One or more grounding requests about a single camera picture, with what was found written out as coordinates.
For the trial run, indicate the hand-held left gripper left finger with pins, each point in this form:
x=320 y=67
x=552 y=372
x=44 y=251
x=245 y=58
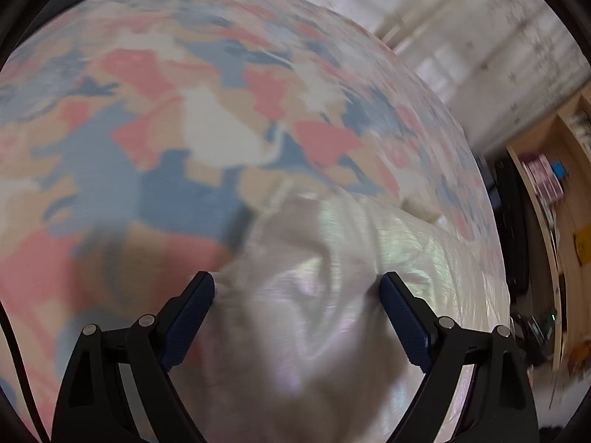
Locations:
x=184 y=327

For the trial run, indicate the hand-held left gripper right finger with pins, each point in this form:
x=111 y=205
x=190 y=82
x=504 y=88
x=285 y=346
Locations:
x=406 y=323

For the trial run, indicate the white shiny puffer jacket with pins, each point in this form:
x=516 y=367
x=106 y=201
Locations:
x=300 y=332

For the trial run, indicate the wooden shelf unit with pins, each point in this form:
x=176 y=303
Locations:
x=561 y=240

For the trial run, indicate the pink blue patterned bedspread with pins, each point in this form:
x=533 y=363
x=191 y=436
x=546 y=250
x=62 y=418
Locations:
x=138 y=147

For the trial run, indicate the stack of pink boxes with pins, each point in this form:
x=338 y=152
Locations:
x=545 y=177

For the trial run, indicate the blue box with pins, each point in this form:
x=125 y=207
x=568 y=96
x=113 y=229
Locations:
x=559 y=170

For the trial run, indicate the white leaf print curtain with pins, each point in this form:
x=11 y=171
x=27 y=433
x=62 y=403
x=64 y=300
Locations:
x=485 y=55

